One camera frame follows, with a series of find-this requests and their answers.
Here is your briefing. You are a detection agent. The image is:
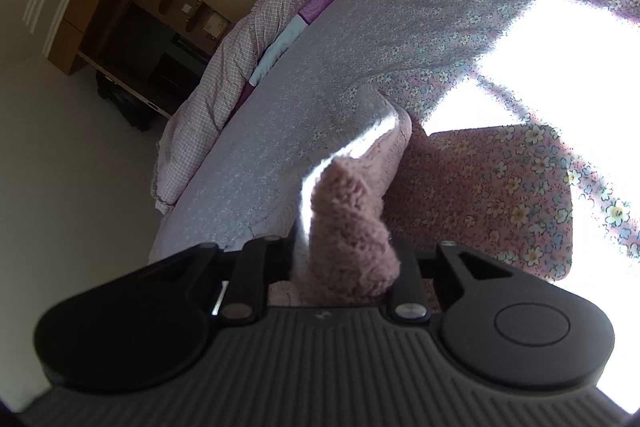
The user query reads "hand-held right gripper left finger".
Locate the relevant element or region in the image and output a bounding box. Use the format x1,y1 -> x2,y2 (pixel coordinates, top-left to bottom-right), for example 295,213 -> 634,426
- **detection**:
150,237 -> 296,323

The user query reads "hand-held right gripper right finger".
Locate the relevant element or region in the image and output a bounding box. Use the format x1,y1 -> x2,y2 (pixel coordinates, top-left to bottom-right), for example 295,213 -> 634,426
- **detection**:
385,239 -> 521,323

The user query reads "pink knitted sweater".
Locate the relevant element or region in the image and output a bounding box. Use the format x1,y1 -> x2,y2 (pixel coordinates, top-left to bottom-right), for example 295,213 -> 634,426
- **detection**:
250,87 -> 413,308

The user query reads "pink checkered quilt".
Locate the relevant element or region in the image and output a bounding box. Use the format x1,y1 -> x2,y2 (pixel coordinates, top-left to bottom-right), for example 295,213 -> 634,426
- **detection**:
150,0 -> 436,214

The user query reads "black bag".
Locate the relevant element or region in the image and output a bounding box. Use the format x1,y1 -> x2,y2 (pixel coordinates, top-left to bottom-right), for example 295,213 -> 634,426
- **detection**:
95,72 -> 152,134

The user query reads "bed with floral sheet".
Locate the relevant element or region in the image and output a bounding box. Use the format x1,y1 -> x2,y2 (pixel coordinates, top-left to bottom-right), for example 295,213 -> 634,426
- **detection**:
150,0 -> 640,413

